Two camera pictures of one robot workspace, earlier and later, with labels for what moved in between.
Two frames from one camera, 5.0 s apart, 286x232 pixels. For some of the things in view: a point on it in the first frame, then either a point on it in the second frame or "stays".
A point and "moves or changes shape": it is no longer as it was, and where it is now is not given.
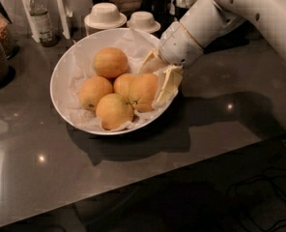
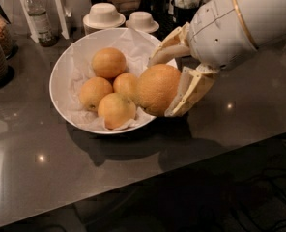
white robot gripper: [179, 46] → [220, 33]
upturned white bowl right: [144, 21] stays
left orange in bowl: [92, 90] stays
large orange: [143, 90] moves or changes shape
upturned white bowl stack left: [103, 15] stays
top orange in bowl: [110, 63] stays
